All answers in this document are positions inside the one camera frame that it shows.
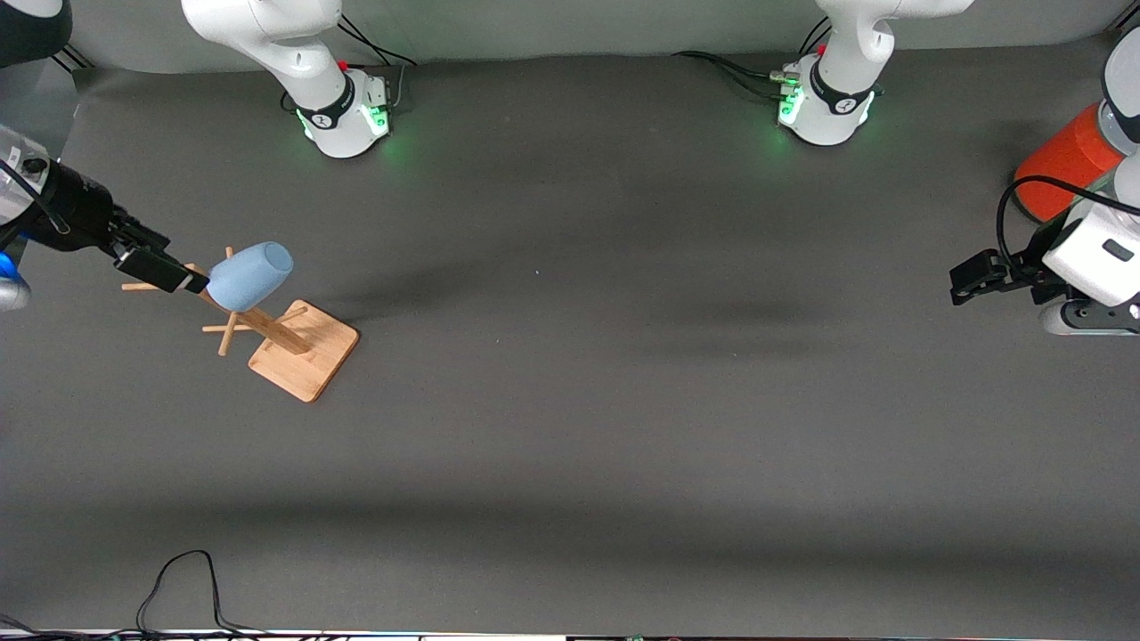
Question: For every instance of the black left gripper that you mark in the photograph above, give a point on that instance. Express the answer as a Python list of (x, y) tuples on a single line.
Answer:
[(1021, 270)]

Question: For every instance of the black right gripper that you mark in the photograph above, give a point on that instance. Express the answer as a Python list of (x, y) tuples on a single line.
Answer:
[(78, 212)]

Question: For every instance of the light blue plastic cup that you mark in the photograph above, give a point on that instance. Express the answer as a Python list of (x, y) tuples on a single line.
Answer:
[(249, 276)]

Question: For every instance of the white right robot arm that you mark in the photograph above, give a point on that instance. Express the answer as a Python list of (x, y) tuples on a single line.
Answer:
[(312, 53)]

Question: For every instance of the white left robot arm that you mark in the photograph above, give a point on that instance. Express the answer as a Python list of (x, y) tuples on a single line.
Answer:
[(837, 107)]

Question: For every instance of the orange can with silver lid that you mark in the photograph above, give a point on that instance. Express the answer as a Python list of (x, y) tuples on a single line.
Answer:
[(1060, 160)]

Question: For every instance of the wooden mug tree stand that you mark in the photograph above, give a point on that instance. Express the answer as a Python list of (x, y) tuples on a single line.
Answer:
[(307, 356)]

